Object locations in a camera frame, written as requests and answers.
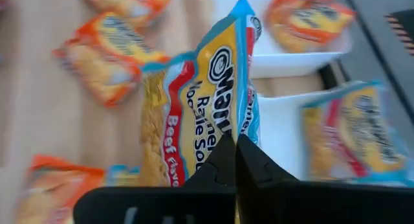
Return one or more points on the black aluminium table frame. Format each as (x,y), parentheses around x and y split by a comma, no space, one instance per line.
(328,76)

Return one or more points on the hazard striped black floor mat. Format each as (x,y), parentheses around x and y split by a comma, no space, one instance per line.
(404,26)

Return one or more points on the orange chicken ramen pack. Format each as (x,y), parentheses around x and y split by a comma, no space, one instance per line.
(129,5)
(55,191)
(307,23)
(106,55)

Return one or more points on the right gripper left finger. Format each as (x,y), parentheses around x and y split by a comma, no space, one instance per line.
(194,204)

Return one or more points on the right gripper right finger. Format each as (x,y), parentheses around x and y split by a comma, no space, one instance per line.
(291,204)

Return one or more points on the white plastic bin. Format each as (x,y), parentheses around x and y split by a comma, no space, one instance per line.
(275,65)
(281,136)

